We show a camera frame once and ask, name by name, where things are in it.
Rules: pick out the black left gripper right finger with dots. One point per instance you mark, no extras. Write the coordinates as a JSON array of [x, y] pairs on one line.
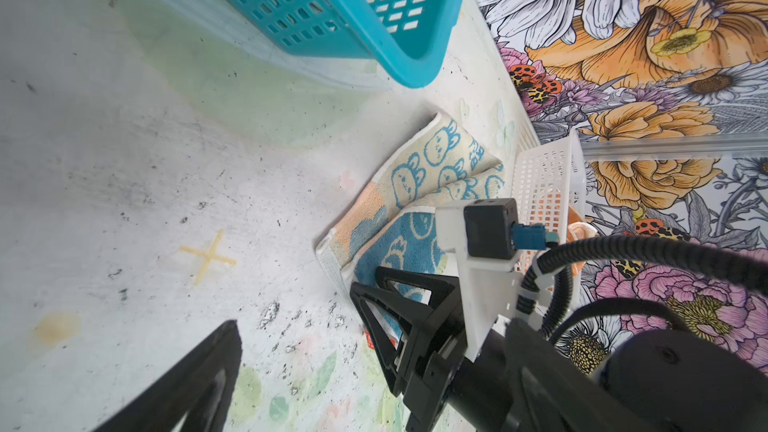
[[550, 394]]

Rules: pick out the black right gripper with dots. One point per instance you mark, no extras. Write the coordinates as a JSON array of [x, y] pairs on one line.
[[438, 347]]

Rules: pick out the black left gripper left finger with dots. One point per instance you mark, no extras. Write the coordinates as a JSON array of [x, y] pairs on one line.
[[194, 395]]

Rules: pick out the cream towel blue swirls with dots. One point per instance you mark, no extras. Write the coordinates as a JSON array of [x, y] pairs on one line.
[[392, 222]]

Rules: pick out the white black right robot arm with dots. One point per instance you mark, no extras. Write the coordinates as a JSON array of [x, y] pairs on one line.
[[645, 352]]

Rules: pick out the orange and white towel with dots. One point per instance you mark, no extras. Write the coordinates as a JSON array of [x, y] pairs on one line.
[[578, 229]]

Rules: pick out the white plastic laundry basket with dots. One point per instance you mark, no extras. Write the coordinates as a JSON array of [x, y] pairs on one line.
[[550, 182]]

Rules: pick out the teal plastic basket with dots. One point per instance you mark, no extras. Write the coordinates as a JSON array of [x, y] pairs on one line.
[[408, 38]]

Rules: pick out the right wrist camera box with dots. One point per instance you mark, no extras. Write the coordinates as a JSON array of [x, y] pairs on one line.
[[493, 230]]

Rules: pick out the aluminium corner post right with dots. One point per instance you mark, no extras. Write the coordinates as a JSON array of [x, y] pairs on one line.
[[689, 147]]

